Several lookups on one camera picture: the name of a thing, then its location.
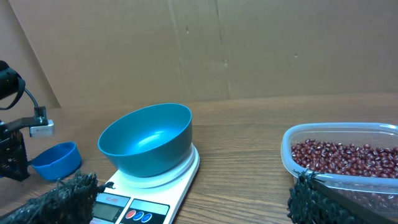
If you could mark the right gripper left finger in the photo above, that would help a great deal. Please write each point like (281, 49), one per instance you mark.
(70, 202)

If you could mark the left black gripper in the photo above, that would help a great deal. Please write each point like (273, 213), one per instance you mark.
(14, 163)

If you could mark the blue plastic scoop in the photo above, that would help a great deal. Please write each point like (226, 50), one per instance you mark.
(58, 161)

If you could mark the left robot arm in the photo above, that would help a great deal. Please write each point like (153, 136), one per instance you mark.
(13, 84)

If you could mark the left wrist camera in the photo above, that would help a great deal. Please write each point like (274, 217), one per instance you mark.
(42, 131)

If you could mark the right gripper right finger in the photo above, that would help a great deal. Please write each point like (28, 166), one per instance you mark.
(312, 201)

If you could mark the red beans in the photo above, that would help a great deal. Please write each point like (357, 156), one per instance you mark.
(341, 159)

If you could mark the clear plastic container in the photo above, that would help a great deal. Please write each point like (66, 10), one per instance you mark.
(375, 134)

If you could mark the teal bowl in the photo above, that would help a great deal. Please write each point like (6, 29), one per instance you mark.
(149, 141)

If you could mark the white digital kitchen scale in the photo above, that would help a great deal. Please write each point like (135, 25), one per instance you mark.
(154, 199)

